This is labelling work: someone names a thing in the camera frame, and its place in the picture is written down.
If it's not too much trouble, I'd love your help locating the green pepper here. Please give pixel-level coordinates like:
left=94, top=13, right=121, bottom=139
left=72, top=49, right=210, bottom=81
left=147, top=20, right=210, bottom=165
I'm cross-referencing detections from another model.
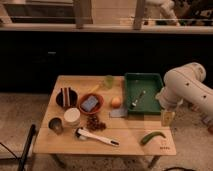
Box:
left=140, top=131, right=166, bottom=146

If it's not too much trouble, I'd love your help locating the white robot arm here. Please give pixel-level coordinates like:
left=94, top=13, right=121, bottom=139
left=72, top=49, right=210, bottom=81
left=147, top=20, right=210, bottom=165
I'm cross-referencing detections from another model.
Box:
left=155, top=62, right=213, bottom=126

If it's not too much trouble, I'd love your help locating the small utensil in tray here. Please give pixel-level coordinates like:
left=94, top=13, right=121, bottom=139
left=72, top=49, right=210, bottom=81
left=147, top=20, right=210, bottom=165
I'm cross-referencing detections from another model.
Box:
left=131, top=90, right=146, bottom=109

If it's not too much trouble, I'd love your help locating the green plastic tray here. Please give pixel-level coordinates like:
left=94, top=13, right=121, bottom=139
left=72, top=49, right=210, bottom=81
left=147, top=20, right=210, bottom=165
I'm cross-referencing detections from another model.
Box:
left=124, top=73, right=164, bottom=115

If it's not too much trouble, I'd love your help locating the grey flat card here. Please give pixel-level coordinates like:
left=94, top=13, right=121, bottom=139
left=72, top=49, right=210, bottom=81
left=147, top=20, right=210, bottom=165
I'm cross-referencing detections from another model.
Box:
left=109, top=107, right=127, bottom=118

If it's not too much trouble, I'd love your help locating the orange round fruit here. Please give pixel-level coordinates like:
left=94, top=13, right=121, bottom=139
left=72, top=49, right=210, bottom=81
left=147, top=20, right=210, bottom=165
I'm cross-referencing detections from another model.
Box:
left=111, top=97, right=121, bottom=108

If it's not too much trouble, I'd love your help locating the translucent green cup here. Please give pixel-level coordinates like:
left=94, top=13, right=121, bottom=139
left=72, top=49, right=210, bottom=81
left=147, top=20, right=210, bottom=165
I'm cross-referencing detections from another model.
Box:
left=104, top=75, right=114, bottom=89

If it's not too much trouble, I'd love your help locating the bunch of dark grapes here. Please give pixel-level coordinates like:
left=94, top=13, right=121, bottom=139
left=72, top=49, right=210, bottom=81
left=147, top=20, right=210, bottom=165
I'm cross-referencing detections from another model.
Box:
left=86, top=115, right=106, bottom=131

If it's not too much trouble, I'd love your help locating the yellow wooden utensil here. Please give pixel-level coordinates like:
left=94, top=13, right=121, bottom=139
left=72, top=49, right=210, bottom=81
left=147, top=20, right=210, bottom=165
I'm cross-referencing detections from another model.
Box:
left=88, top=84, right=100, bottom=93

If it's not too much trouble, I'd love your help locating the blue sponge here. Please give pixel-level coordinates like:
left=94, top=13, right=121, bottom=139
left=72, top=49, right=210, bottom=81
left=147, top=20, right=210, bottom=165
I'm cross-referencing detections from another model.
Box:
left=81, top=96, right=98, bottom=112

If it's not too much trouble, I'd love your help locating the terracotta bowl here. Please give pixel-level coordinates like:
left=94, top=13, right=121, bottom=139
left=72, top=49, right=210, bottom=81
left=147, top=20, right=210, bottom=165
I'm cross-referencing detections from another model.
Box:
left=78, top=93, right=104, bottom=115

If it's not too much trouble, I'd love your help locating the wooden table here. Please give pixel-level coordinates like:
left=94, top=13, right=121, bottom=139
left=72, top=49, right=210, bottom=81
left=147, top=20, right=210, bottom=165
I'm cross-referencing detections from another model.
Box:
left=32, top=74, right=178, bottom=169

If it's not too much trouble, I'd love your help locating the white round lidded container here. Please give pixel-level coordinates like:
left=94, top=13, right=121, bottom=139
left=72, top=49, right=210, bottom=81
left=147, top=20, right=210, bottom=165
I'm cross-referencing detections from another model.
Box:
left=64, top=108, right=80, bottom=126

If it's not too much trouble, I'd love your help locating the dark bowl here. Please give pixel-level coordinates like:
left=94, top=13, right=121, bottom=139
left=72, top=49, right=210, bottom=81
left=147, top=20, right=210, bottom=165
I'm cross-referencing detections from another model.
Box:
left=56, top=88, right=78, bottom=109

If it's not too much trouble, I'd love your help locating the striped block in bowl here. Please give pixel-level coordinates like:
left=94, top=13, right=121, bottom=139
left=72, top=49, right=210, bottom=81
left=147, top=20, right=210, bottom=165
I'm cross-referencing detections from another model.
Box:
left=61, top=87, right=71, bottom=108

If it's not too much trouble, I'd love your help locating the metal cup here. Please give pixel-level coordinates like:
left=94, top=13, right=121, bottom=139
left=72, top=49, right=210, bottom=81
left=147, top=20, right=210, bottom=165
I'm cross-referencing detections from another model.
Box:
left=48, top=118, right=63, bottom=135

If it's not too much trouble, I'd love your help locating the black stand on floor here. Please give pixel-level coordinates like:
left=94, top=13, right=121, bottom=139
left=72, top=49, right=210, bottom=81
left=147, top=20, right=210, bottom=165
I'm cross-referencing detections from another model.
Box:
left=0, top=124, right=36, bottom=171

